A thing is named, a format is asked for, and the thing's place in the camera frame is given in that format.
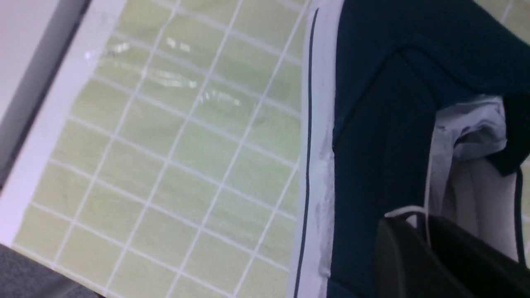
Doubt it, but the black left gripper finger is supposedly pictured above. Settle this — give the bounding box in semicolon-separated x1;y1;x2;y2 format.
373;216;530;298

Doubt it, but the navy canvas shoe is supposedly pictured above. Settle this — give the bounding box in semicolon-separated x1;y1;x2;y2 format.
286;0;529;298

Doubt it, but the green checked tablecloth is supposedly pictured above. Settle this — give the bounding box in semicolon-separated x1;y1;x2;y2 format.
12;0;530;298

